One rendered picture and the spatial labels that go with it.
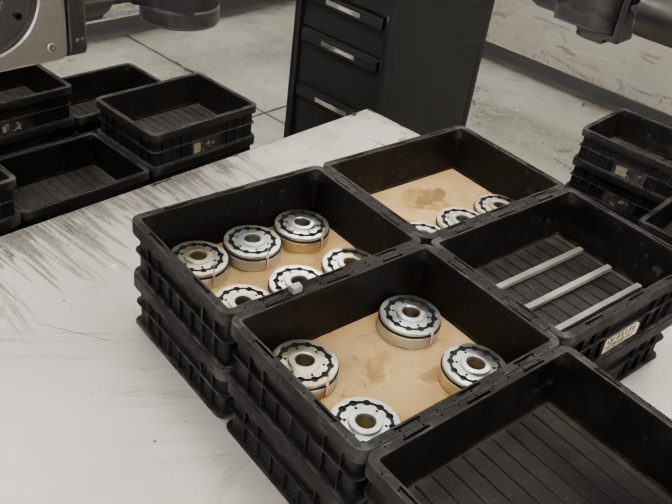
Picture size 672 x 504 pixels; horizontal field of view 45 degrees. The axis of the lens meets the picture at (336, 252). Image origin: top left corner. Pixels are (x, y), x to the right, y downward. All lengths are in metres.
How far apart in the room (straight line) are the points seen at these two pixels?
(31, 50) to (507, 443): 0.82
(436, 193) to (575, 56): 3.08
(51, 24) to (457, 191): 1.18
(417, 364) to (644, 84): 3.47
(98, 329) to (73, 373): 0.12
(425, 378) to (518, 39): 3.79
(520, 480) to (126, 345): 0.71
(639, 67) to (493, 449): 3.57
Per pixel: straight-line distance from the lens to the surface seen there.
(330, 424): 1.03
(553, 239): 1.68
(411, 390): 1.24
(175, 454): 1.29
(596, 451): 1.25
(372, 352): 1.29
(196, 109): 2.76
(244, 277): 1.40
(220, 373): 1.25
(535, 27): 4.84
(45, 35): 0.73
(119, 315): 1.53
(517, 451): 1.20
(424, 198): 1.71
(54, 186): 2.54
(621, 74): 4.64
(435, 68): 3.03
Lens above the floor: 1.67
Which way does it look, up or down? 34 degrees down
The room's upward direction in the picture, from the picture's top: 8 degrees clockwise
